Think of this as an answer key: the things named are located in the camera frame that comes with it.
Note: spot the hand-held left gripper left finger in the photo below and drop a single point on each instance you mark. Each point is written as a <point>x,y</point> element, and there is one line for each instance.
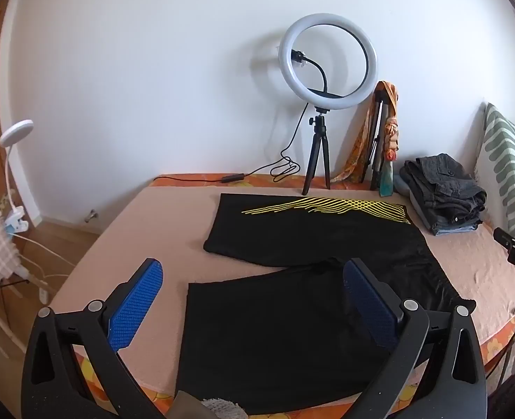
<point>135,305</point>

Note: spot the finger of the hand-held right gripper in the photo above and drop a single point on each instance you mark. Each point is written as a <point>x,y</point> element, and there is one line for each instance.
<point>507,238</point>

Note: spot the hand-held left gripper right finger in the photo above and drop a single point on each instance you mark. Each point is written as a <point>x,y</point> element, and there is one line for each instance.
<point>368,305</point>

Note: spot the black pants with yellow print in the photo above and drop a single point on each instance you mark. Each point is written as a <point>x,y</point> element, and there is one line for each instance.
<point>283,235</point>

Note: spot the dark grey folded pants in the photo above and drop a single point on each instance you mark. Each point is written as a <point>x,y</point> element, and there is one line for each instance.
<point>445,179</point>

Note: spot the folded blue jeans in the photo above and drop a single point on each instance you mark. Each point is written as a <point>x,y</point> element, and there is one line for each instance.
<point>456,228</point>

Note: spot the green and white leaf pillow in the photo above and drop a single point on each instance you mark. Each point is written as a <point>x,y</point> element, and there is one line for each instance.
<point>506,170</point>

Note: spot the bed with pink sheet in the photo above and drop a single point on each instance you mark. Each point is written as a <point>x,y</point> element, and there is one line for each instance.
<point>152,235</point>

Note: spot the metal door stopper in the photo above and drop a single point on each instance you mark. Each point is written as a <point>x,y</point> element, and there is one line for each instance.
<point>92,215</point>

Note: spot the fuzzy grey cloth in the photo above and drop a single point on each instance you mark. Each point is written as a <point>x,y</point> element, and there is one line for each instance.
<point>222,406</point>

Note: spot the orange patterned scarf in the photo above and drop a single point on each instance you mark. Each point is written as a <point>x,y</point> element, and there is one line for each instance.
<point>390,133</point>

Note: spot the white clip lamp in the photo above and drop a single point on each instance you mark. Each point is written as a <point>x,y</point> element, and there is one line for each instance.
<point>16,131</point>

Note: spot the grey folded metal frame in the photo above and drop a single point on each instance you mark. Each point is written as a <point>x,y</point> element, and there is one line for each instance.
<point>377,152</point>

